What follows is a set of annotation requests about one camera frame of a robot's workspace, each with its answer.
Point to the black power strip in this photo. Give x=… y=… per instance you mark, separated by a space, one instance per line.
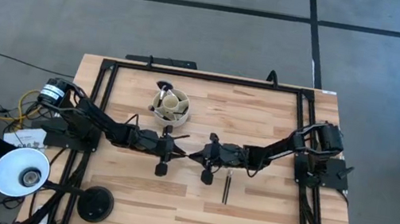
x=167 y=62

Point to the black round lamp base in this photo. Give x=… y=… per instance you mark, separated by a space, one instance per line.
x=95 y=205

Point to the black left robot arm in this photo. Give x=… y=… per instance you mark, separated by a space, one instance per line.
x=101 y=122

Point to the fluffy round-head makeup brush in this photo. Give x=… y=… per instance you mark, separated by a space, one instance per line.
x=151 y=108

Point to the fan makeup brush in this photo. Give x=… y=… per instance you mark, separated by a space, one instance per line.
x=164 y=83

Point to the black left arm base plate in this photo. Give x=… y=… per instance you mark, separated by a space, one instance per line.
x=58 y=140

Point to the black arched clamp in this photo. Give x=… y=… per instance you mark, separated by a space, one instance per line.
x=273 y=72

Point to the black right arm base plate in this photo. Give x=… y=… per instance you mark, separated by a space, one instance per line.
x=335 y=173

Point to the black aluminium table frame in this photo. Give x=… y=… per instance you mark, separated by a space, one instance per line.
x=209 y=77

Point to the white lamp shade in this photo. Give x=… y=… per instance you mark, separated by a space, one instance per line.
x=9 y=170

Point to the white paper sheet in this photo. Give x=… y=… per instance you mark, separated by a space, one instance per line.
x=25 y=137

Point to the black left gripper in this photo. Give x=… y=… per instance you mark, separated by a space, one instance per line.
x=155 y=143

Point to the white round brush holder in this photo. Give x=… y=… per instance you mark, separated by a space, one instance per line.
x=171 y=102

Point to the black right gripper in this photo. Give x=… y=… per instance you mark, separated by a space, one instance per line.
x=229 y=155

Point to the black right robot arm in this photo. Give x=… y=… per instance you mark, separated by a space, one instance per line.
x=279 y=146

